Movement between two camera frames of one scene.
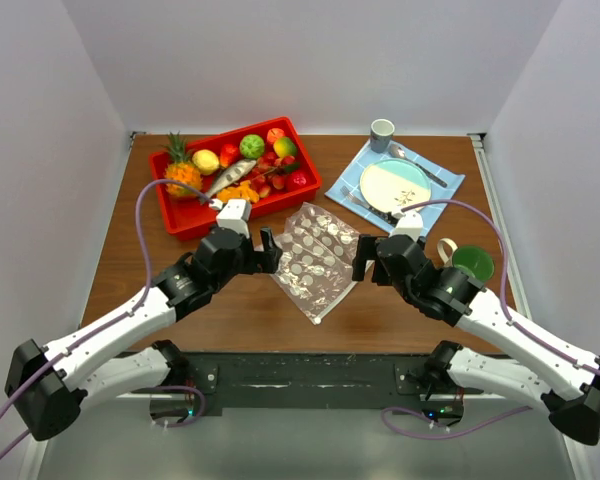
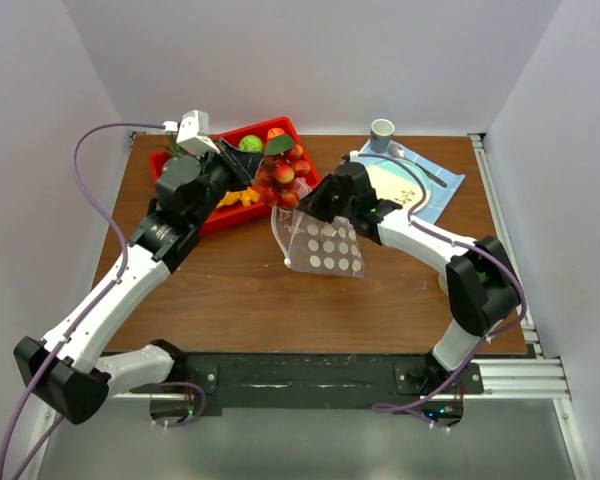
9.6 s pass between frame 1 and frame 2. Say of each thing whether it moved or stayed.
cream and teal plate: stayed
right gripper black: moved
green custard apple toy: stayed
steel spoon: stayed
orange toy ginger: stayed
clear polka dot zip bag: moved
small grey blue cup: stayed
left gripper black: moved
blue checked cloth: stayed
